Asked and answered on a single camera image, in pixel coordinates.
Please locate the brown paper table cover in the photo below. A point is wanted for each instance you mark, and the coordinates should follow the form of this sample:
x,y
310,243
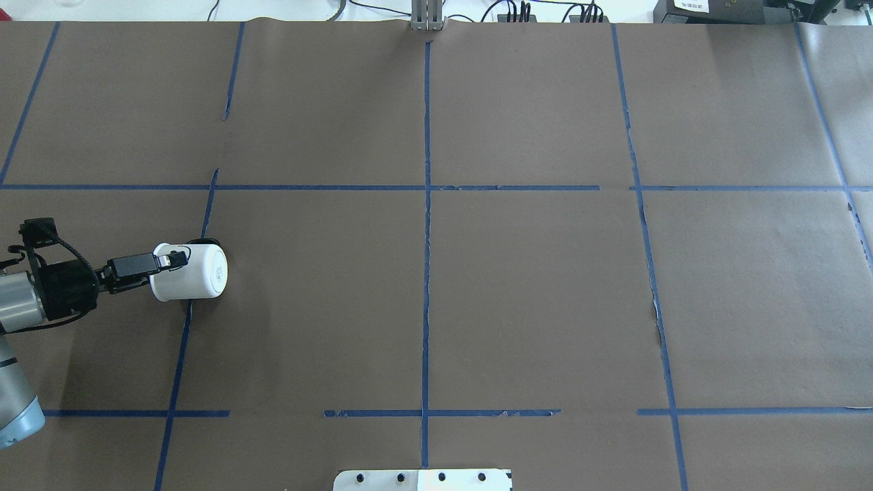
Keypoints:
x,y
608,257

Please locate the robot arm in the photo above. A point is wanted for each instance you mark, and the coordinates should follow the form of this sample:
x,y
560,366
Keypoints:
x,y
22,414

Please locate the white smiley mug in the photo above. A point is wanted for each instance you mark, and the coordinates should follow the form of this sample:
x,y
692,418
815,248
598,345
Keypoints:
x,y
205,276

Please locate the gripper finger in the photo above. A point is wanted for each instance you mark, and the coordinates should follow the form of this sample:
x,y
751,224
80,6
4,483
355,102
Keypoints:
x,y
132,266
172,261

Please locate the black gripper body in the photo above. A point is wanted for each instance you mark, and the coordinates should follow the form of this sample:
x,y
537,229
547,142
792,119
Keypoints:
x,y
70,287

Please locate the white pedestal column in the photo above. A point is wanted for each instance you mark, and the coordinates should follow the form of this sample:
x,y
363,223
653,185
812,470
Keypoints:
x,y
425,479

